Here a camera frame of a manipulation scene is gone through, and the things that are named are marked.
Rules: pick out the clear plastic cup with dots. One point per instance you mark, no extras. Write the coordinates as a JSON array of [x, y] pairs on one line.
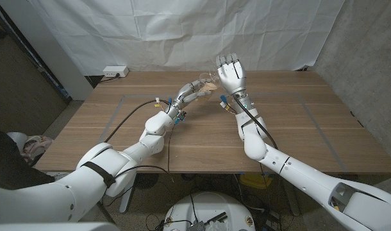
[[217, 78], [205, 96]]

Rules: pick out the white robot torso edge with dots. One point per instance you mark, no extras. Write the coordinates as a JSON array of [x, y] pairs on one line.
[[54, 227]]

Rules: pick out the white creased backdrop sheet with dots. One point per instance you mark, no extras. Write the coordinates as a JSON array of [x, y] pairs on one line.
[[182, 32]]

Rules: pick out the person's dark trouser leg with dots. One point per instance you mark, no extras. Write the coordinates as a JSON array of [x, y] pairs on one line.
[[6, 160]]

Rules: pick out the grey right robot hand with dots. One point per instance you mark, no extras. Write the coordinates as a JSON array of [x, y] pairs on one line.
[[232, 77]]

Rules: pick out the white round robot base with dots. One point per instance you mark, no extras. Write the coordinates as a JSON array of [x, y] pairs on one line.
[[208, 205]]

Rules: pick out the patterned cloth bag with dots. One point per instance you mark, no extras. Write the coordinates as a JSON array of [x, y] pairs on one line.
[[36, 146]]

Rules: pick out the black round floor object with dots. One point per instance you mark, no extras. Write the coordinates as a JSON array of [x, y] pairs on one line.
[[147, 180]]

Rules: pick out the white power strip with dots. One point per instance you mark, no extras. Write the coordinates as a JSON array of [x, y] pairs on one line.
[[115, 71]]

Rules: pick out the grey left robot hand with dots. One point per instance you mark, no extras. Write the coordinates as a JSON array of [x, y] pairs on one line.
[[184, 96]]

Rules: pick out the white table leg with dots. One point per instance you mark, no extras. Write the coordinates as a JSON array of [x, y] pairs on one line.
[[126, 202]]

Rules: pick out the black bar on base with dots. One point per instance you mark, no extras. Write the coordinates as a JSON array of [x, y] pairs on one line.
[[216, 217]]

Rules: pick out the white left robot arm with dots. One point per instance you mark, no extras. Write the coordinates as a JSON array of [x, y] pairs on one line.
[[54, 199]]

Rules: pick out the white square pillar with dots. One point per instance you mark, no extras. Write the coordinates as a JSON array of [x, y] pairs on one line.
[[54, 57]]

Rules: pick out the yellow container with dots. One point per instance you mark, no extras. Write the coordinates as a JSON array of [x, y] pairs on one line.
[[251, 181]]

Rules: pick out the brown sugar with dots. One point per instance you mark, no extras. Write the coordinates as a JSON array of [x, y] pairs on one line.
[[210, 86]]

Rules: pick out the grey table leg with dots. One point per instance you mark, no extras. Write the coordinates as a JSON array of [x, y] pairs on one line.
[[294, 203]]

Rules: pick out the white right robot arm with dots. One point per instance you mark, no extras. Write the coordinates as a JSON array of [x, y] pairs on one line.
[[298, 173]]

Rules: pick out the white round bucket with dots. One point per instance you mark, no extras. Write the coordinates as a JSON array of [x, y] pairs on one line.
[[17, 139]]

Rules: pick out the grey mesh box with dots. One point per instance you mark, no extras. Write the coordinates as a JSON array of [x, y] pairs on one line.
[[197, 226]]

